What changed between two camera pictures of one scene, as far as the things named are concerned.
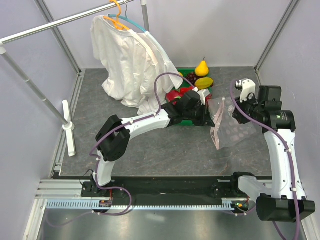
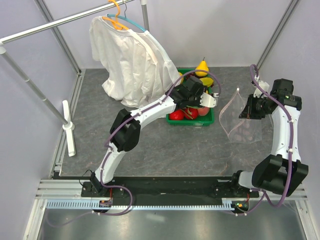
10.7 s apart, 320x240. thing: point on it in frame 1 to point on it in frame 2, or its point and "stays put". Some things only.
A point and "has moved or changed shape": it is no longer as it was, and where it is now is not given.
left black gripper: (205, 119) to (197, 104)
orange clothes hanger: (119, 26) stays put
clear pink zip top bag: (226, 131) has moved or changed shape
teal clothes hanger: (128, 19) stays put
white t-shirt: (130, 61) stays put
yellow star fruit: (202, 83) stays put
